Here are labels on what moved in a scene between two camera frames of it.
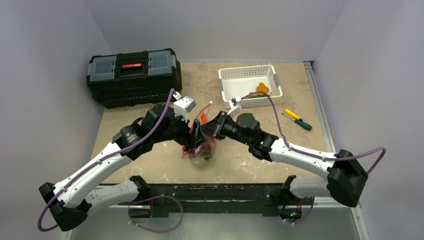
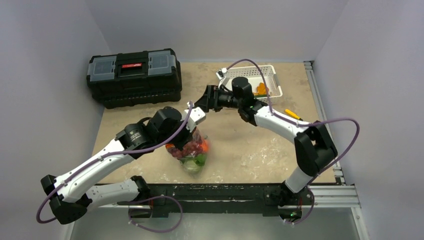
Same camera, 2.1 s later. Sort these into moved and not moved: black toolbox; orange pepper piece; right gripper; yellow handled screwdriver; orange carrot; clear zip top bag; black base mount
Moved: clear zip top bag; orange carrot; right gripper
Not moved: yellow handled screwdriver; orange pepper piece; black toolbox; black base mount
